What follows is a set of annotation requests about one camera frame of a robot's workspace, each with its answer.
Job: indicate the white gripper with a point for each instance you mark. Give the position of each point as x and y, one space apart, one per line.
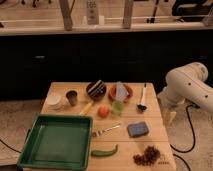
169 99

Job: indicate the blue sponge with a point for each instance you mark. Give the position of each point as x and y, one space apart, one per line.
137 129

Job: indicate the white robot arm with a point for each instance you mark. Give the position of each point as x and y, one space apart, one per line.
185 83

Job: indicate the green plastic tray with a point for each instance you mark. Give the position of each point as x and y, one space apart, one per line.
58 142

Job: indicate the dark red grape bunch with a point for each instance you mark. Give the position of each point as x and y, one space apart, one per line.
148 158

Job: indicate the clear plastic container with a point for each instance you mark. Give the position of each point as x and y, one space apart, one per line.
121 92

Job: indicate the orange peach fruit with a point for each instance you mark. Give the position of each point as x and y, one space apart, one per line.
103 111

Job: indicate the dark brown bowl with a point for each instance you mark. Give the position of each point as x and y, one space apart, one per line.
98 94

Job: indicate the striped black white object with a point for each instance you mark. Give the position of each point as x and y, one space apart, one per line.
98 84

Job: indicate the green chili pepper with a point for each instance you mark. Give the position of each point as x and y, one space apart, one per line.
102 153

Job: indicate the dark metal cup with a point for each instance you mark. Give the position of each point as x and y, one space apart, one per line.
72 97

